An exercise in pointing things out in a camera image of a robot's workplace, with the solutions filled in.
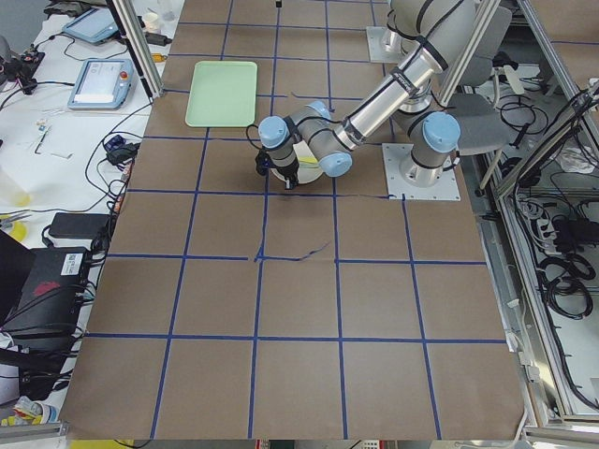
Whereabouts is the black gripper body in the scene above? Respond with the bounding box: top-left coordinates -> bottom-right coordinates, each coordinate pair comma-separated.
255,150 -> 300,181

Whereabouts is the white round plate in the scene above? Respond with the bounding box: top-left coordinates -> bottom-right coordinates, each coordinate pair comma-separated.
264,141 -> 323,184

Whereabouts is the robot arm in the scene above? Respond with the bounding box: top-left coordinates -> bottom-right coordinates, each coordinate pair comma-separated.
256,1 -> 476,190

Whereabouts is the light green tray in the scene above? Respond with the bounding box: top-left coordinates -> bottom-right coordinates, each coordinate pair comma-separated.
185,61 -> 257,127

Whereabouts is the black power adapter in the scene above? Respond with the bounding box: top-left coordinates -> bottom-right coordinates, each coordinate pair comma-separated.
144,32 -> 172,46

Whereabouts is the teach pendant near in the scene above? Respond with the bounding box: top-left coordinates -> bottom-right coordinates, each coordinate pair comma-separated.
67,59 -> 134,109

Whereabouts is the teach pendant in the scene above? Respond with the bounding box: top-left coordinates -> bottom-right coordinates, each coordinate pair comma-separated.
67,59 -> 134,109
63,8 -> 118,45

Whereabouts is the grey office chair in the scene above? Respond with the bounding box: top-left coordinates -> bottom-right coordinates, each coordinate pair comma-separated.
449,7 -> 512,196

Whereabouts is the black power brick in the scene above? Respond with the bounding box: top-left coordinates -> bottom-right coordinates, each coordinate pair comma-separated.
48,212 -> 109,239

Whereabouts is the teach pendant far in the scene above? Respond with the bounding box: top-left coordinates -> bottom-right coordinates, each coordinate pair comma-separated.
63,8 -> 118,45

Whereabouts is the black computer box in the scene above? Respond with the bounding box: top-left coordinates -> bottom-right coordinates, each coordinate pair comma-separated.
2,247 -> 92,339

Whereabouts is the aluminium frame post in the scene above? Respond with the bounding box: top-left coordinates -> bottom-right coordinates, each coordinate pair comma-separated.
106,0 -> 164,99

